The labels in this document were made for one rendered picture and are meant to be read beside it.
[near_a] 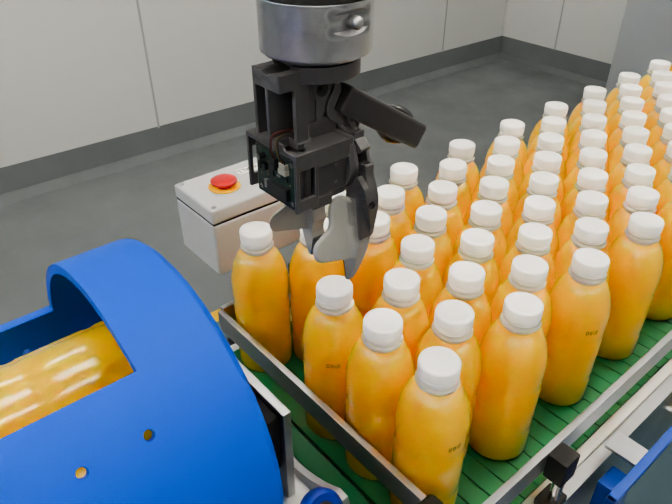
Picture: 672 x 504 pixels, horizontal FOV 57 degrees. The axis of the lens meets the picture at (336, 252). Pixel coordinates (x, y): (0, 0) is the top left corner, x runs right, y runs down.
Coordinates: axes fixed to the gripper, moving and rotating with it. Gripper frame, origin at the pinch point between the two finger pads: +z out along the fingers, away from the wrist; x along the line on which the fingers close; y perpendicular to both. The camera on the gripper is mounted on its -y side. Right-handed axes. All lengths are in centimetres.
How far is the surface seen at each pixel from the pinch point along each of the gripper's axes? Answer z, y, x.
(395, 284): 4.3, -5.0, 3.8
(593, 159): 4.6, -48.8, 0.7
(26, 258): 115, -6, -211
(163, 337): -6.9, 21.9, 8.1
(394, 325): 4.3, -0.3, 8.3
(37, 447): -5.4, 31.2, 10.3
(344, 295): 4.5, 0.2, 1.6
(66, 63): 57, -61, -273
